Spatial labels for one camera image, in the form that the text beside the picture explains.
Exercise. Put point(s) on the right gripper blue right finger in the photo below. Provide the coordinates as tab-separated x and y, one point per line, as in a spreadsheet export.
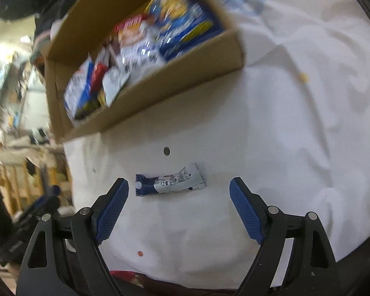
251	209

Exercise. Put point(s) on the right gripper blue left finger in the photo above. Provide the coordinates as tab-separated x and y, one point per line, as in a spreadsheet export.
107	208

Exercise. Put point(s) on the small white blue candy wrapper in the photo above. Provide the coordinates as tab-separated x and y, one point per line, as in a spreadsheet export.
188	178

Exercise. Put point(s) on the white blue snack bag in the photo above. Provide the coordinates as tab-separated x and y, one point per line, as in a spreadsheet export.
78	89

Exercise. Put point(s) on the small red cake snack packet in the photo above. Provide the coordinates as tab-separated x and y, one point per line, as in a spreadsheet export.
131	30

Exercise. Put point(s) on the blue yellow tiger snack bag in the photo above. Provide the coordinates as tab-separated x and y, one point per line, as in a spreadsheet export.
182	25

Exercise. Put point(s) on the yellow cheese snack bag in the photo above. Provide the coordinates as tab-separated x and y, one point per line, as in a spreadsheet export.
101	97

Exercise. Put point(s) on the white rice cake snack packet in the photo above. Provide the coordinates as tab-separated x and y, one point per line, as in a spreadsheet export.
133	63

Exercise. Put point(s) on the brown chocolate snack packet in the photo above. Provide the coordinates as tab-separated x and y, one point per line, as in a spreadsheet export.
103	62

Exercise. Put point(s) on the white cartoon bed sheet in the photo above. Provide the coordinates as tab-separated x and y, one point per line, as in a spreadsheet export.
293	123

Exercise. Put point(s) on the brown cardboard box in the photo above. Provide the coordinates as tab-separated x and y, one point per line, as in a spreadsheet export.
88	26

